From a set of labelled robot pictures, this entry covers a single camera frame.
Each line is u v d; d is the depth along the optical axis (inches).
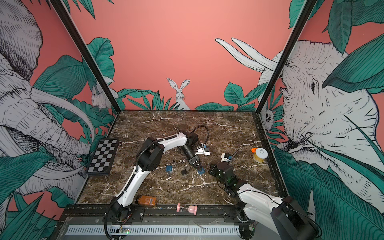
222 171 25.8
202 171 34.2
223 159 31.4
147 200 29.4
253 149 38.2
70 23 29.4
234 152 38.6
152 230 27.6
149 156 24.2
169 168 35.2
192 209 29.2
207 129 37.6
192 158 32.3
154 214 29.5
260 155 35.9
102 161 34.9
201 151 34.4
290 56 33.7
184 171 34.8
